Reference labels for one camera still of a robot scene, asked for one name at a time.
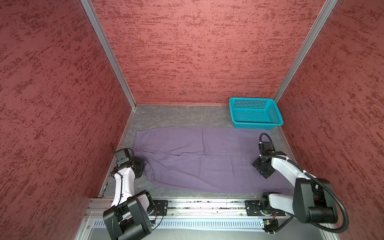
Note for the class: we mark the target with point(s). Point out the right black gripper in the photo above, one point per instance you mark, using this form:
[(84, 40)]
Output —
[(265, 173)]

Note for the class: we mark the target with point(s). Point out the aluminium corner post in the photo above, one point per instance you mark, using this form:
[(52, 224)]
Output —
[(317, 26), (97, 26)]

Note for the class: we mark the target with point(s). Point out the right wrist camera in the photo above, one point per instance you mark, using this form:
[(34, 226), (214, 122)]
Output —
[(266, 148)]

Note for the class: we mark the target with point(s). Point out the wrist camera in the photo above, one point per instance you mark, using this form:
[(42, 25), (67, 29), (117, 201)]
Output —
[(124, 157), (266, 148)]

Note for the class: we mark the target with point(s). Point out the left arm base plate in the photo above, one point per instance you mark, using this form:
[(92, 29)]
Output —
[(161, 207)]

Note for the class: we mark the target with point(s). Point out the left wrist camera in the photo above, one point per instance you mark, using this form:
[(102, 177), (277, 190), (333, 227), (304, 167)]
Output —
[(124, 157)]

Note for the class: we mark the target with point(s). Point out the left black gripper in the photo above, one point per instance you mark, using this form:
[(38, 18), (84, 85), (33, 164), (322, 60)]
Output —
[(142, 162)]

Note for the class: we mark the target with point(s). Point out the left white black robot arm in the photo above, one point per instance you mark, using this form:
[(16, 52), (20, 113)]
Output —
[(128, 218)]

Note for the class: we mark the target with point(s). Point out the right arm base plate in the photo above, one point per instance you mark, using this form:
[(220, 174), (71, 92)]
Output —
[(253, 209)]

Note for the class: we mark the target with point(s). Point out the teal plastic basket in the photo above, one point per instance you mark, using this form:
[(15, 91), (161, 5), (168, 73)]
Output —
[(255, 113)]

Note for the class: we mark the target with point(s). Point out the white slotted cable duct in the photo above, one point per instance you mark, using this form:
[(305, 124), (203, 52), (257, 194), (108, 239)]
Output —
[(213, 224)]

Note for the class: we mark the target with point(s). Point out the right connector board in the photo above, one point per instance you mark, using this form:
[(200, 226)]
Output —
[(271, 226)]

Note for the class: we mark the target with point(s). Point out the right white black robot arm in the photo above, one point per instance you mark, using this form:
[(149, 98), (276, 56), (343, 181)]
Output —
[(310, 202)]

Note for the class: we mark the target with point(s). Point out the aluminium front rail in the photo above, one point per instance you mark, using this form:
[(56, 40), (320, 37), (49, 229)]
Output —
[(188, 208)]

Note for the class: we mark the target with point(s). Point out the right aluminium corner post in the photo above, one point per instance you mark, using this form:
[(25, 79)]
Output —
[(317, 26)]

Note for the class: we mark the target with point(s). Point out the purple trousers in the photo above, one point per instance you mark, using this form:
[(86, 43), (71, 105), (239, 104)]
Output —
[(216, 160)]

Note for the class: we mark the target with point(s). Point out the left aluminium corner post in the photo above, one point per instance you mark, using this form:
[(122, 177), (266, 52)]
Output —
[(97, 26)]

